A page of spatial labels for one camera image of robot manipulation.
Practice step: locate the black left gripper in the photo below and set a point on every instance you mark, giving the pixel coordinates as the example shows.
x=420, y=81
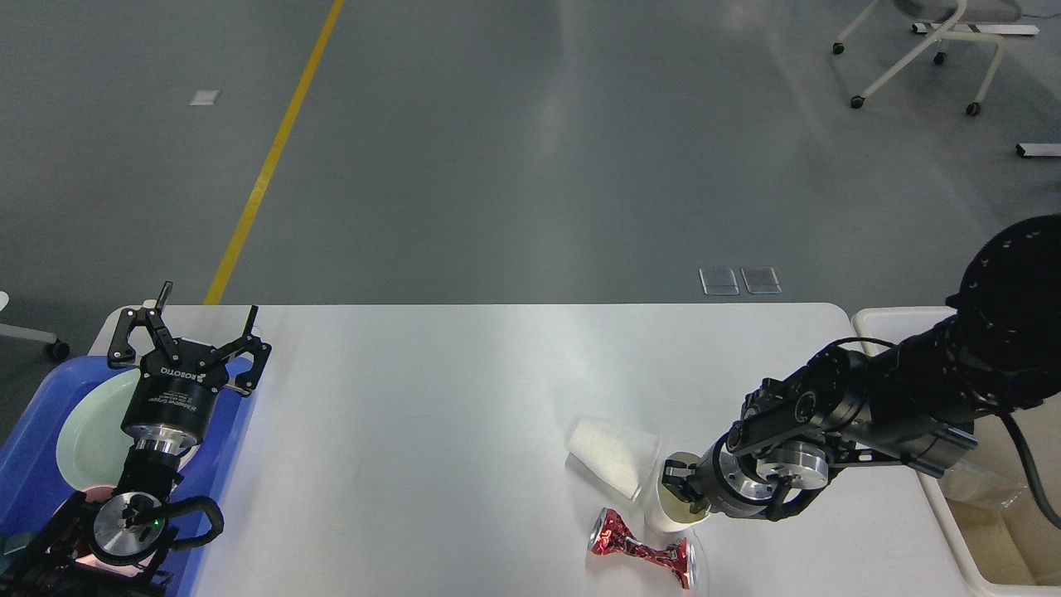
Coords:
x=178, y=398

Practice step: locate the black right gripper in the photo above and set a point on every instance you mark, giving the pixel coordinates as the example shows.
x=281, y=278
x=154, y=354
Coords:
x=779, y=484

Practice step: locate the white crushed paper cup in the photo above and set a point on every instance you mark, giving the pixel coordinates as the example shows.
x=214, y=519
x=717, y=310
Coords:
x=619, y=455

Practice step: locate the mint green plate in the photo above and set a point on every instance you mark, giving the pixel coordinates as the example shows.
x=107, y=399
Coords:
x=92, y=446

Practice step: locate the silver foil container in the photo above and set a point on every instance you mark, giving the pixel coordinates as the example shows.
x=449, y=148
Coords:
x=976, y=486

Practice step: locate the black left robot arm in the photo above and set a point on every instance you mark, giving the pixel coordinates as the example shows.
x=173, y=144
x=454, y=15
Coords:
x=29, y=570

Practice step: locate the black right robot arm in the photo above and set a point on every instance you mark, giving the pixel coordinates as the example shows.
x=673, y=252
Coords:
x=914, y=404

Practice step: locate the crushed red can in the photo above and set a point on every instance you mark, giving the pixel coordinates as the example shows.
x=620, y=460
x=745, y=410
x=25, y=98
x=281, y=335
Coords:
x=610, y=535

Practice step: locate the white chair base leg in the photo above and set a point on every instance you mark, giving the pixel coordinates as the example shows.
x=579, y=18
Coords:
x=54, y=348

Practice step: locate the blue plastic tray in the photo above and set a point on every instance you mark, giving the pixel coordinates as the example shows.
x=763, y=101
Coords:
x=32, y=485

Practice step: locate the beige plastic bin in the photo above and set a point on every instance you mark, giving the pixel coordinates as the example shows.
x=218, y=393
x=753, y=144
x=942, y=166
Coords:
x=1036, y=539

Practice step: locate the white table leg bar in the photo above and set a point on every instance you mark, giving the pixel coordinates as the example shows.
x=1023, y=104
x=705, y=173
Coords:
x=1038, y=150

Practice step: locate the white rolling chair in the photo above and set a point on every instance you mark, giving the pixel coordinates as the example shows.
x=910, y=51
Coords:
x=945, y=22

